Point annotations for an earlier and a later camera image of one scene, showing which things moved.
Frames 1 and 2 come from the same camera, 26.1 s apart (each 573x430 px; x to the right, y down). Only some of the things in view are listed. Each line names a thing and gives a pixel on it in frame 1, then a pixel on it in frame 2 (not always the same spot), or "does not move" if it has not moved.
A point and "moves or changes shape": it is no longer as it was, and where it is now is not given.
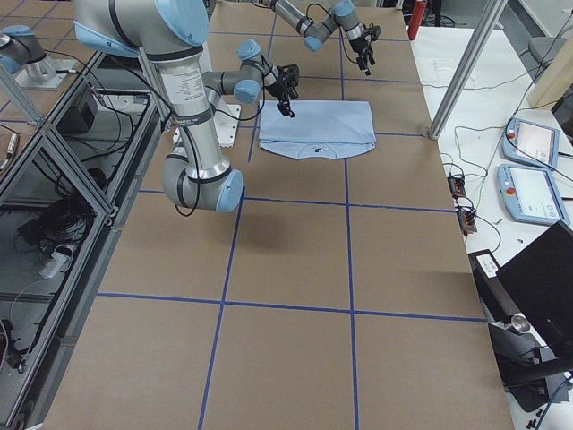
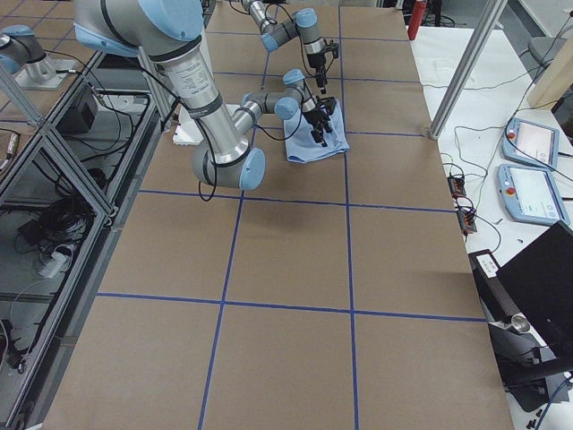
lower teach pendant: [531, 193] does not move
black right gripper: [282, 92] -> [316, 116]
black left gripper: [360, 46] -> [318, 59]
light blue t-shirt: [320, 129] moves or changes shape
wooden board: [555, 80] does not move
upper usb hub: [457, 186] does not move
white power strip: [57, 263] does not move
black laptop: [539, 280] does not move
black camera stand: [526, 367] does not move
